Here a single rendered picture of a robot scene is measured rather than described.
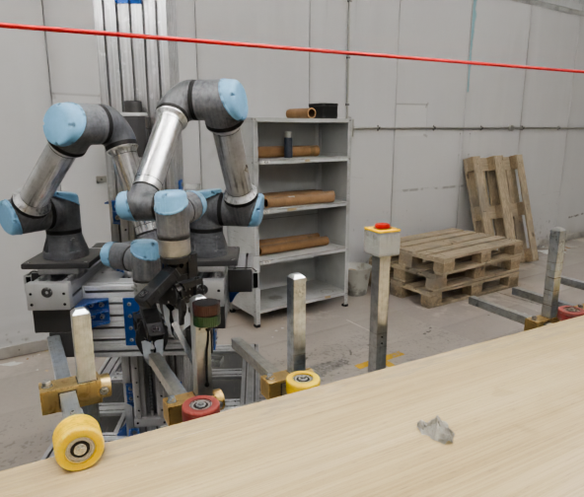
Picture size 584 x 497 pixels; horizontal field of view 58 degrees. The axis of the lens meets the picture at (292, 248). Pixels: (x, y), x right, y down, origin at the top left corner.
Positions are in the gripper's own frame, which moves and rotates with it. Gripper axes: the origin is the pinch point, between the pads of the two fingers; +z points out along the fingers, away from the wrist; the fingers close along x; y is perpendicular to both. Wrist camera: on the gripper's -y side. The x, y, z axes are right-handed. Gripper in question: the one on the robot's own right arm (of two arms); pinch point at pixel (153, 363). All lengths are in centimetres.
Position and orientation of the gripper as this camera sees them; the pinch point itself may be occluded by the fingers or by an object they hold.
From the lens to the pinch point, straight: 157.5
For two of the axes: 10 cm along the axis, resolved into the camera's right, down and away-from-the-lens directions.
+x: -8.8, 1.0, -4.6
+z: -0.1, 9.7, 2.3
